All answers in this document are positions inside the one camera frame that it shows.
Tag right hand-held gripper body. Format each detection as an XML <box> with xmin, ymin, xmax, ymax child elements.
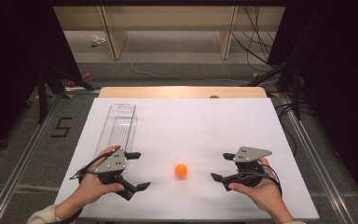
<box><xmin>222</xmin><ymin>146</ymin><xmax>273</xmax><ymax>191</ymax></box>

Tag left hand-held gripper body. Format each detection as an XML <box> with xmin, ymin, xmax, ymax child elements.
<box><xmin>93</xmin><ymin>147</ymin><xmax>138</xmax><ymax>202</ymax></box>

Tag clear plastic tray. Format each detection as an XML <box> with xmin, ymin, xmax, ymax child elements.
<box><xmin>93</xmin><ymin>103</ymin><xmax>137</xmax><ymax>174</ymax></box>

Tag orange ball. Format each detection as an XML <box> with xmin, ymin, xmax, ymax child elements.
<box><xmin>174</xmin><ymin>163</ymin><xmax>189</xmax><ymax>179</ymax></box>

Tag person's left hand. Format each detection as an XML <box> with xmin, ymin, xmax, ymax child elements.
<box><xmin>70</xmin><ymin>145</ymin><xmax>126</xmax><ymax>213</ymax></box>

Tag person's right hand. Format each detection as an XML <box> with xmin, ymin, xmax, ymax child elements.
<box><xmin>227</xmin><ymin>157</ymin><xmax>286</xmax><ymax>218</ymax></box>

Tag white table board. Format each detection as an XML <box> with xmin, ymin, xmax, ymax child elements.
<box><xmin>53</xmin><ymin>97</ymin><xmax>321</xmax><ymax>222</ymax></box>

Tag black tape floor marking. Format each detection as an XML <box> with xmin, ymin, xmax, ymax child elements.
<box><xmin>50</xmin><ymin>117</ymin><xmax>74</xmax><ymax>138</ymax></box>

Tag black metal stand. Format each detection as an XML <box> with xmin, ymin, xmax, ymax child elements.
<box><xmin>36</xmin><ymin>63</ymin><xmax>101</xmax><ymax>125</ymax></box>
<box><xmin>243</xmin><ymin>61</ymin><xmax>303</xmax><ymax>121</ymax></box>

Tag pink object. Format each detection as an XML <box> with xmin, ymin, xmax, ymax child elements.
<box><xmin>66</xmin><ymin>71</ymin><xmax>95</xmax><ymax>88</ymax></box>

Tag crumpled white paper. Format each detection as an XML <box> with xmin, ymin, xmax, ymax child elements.
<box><xmin>90</xmin><ymin>34</ymin><xmax>108</xmax><ymax>48</ymax></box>

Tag dark curtain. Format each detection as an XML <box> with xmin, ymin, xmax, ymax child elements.
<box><xmin>0</xmin><ymin>0</ymin><xmax>82</xmax><ymax>162</ymax></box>
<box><xmin>267</xmin><ymin>0</ymin><xmax>358</xmax><ymax>206</ymax></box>

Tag black cables beside table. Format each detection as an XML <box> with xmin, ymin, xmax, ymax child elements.
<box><xmin>274</xmin><ymin>102</ymin><xmax>316</xmax><ymax>158</ymax></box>

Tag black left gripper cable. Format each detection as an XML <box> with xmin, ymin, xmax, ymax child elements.
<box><xmin>55</xmin><ymin>151</ymin><xmax>117</xmax><ymax>224</ymax></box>

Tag long aluminium floor rail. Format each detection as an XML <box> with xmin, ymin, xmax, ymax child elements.
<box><xmin>278</xmin><ymin>92</ymin><xmax>357</xmax><ymax>224</ymax></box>
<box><xmin>0</xmin><ymin>92</ymin><xmax>63</xmax><ymax>224</ymax></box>

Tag short aluminium floor rail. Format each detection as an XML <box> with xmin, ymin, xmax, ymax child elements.
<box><xmin>62</xmin><ymin>87</ymin><xmax>102</xmax><ymax>95</ymax></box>

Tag black floor cable bundle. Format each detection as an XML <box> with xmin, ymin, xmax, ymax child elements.
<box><xmin>232</xmin><ymin>6</ymin><xmax>278</xmax><ymax>73</ymax></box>

